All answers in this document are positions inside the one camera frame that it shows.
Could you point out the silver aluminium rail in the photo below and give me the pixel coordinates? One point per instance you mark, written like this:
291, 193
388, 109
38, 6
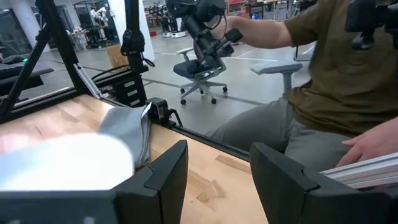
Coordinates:
367, 171

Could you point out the black workbench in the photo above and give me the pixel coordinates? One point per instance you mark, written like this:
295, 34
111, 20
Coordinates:
18, 74

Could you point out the white round plate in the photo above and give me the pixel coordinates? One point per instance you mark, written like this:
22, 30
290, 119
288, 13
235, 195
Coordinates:
62, 165

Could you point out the blue-grey cloth napkin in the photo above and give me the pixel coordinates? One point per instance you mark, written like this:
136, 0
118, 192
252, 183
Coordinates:
130, 130

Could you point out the person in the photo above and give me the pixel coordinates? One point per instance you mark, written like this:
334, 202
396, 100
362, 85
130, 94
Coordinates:
342, 77

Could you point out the brown cardboard box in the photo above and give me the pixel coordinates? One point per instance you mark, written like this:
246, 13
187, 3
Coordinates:
115, 57

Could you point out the grey office chair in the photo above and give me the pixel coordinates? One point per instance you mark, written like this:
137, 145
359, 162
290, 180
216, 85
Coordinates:
273, 67

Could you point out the blue office chair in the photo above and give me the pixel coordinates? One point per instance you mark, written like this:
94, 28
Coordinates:
186, 69

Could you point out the black labelled base box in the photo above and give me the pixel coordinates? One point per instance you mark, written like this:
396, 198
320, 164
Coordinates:
119, 90

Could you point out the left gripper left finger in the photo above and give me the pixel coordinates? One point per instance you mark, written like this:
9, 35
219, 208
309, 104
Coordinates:
155, 199

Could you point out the person's hand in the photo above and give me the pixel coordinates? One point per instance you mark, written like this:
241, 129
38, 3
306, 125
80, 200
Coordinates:
370, 143
222, 28

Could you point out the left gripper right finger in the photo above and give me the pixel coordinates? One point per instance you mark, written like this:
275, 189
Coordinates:
286, 193

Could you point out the black rig frame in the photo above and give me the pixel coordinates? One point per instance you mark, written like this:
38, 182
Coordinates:
59, 40

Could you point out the white humanoid robot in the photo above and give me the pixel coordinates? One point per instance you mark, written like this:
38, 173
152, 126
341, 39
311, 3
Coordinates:
99, 17

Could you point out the white cluttered table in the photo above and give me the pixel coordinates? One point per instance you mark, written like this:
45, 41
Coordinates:
77, 35

